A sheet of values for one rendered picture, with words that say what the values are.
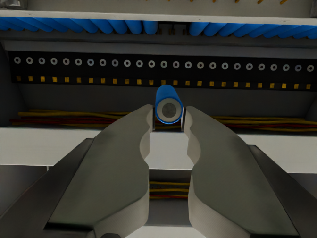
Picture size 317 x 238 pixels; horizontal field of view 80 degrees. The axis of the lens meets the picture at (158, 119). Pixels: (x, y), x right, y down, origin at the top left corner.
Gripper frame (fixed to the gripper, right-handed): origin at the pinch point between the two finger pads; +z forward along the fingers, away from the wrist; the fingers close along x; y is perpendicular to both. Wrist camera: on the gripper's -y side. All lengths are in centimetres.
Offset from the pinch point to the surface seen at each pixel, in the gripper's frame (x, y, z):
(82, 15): -8.5, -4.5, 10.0
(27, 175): -29.8, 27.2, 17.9
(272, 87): 18.0, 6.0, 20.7
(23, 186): -29.8, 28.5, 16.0
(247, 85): 13.7, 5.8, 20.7
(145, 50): -3.6, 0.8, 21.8
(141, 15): -2.8, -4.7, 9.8
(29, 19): -16.2, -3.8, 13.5
